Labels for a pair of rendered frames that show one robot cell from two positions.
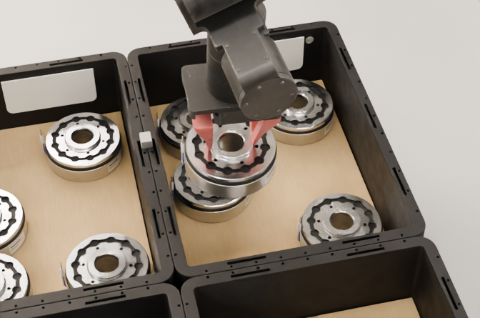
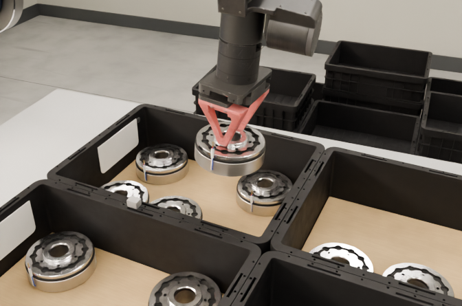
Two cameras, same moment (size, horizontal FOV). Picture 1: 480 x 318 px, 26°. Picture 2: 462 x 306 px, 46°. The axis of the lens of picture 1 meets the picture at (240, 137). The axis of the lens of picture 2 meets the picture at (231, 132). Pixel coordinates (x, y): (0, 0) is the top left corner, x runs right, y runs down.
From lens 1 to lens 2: 0.80 m
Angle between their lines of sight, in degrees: 43
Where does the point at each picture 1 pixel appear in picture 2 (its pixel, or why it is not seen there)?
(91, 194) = (101, 283)
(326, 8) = (73, 144)
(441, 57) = not seen: hidden behind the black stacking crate
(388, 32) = not seen: hidden behind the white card
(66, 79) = (13, 221)
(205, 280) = (279, 235)
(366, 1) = (90, 130)
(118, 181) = (107, 263)
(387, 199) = (273, 158)
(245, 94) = (314, 29)
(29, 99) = not seen: outside the picture
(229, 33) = (272, 1)
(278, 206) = (216, 208)
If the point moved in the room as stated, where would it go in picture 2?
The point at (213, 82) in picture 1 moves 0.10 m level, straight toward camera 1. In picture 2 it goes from (240, 70) to (308, 89)
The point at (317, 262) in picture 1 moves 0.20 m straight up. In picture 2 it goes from (310, 187) to (320, 72)
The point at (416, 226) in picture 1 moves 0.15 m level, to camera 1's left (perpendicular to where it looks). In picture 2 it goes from (318, 146) to (271, 184)
